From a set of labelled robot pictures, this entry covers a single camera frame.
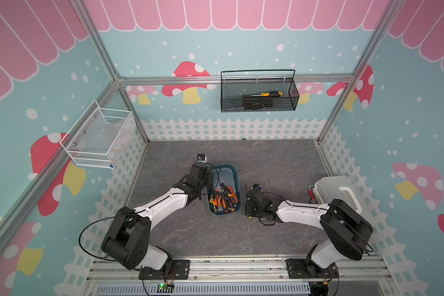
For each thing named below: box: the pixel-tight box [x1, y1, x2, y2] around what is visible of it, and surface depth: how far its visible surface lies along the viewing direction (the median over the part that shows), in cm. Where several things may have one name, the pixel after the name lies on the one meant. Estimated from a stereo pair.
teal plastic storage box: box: [206, 164, 243, 216], surface depth 93 cm
